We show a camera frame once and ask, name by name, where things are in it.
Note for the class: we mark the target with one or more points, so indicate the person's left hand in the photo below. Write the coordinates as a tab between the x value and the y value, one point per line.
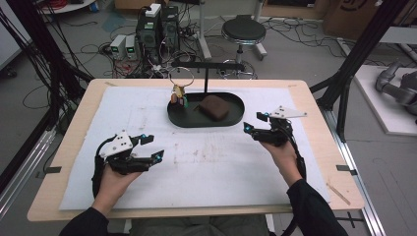
113	188

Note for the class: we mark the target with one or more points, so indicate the brown zip pouch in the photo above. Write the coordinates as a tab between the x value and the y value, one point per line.
214	107

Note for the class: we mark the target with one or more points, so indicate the black metal frame post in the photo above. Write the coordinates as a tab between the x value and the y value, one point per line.
46	52
364	49

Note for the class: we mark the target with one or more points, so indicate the cardboard box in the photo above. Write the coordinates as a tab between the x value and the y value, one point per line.
350	16

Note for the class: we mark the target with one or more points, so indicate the white box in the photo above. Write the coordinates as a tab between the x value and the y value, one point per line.
153	10

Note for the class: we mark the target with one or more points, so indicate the white metal desk leg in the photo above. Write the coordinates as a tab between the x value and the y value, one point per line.
260	39
203	32

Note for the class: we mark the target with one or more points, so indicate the white power supply unit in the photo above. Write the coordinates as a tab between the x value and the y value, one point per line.
117	46
131	47

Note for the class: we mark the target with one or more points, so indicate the black oval tray with hanger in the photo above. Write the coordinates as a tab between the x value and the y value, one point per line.
193	118

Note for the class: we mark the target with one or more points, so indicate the person's legs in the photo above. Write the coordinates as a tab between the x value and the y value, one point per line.
196	227

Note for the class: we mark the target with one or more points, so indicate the white table mat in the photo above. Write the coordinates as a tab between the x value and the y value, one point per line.
203	170

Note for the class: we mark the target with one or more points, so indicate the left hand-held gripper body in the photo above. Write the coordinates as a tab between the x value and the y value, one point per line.
123	157

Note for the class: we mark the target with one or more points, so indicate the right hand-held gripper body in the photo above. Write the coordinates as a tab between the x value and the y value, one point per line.
277	131

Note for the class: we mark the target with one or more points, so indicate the white platform board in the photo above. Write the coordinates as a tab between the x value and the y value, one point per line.
377	105

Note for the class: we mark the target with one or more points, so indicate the black computer tower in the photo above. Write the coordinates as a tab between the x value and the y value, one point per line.
169	28
149	36

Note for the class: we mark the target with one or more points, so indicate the aluminium rail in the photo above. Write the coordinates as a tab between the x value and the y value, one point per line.
23	177
357	183

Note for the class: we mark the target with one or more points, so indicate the person's right hand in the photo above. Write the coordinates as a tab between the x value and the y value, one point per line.
283	160

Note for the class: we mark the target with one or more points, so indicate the black round stool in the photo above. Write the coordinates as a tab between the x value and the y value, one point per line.
243	31

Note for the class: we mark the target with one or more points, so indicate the black tape piece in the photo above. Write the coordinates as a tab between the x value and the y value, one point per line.
53	170
345	169

